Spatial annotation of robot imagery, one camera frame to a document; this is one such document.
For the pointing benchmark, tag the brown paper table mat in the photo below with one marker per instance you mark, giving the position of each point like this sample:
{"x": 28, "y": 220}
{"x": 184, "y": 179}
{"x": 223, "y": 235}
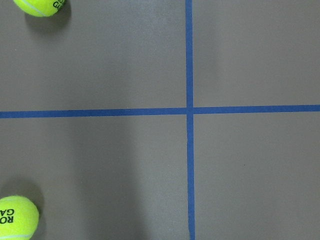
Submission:
{"x": 164, "y": 119}

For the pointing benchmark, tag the Roland Garros tennis ball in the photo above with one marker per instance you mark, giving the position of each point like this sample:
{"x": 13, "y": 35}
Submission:
{"x": 19, "y": 218}

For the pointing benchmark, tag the Wilson tennis ball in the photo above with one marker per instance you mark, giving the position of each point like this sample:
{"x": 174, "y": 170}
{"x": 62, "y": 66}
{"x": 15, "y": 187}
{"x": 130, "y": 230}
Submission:
{"x": 40, "y": 8}

